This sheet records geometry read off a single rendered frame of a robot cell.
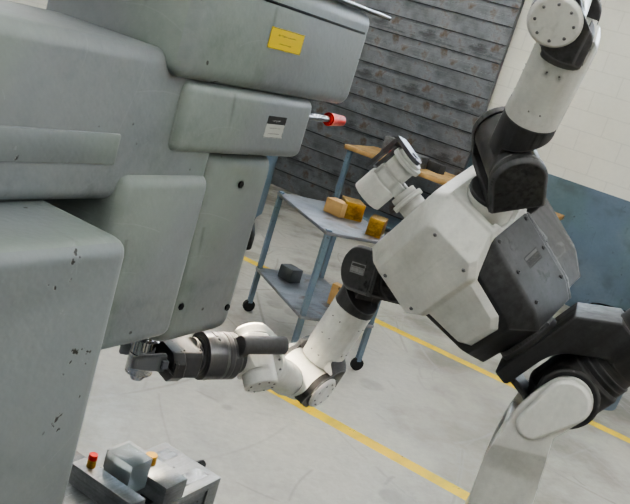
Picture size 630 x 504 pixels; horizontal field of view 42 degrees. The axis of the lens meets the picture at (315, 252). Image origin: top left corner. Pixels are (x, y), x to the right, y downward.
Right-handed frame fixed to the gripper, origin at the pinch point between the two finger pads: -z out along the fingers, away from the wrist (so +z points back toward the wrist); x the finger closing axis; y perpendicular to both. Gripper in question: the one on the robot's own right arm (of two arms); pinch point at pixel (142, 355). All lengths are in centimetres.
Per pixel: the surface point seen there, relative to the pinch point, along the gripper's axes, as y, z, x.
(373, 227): 38, 251, -238
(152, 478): 21.9, 5.2, 5.0
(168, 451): 25.9, 15.5, -8.9
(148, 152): -39.5, -16.9, 20.2
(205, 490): 27.2, 18.4, 3.0
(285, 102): -49, 8, 9
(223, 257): -22.0, 5.3, 8.6
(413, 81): -38, 547, -584
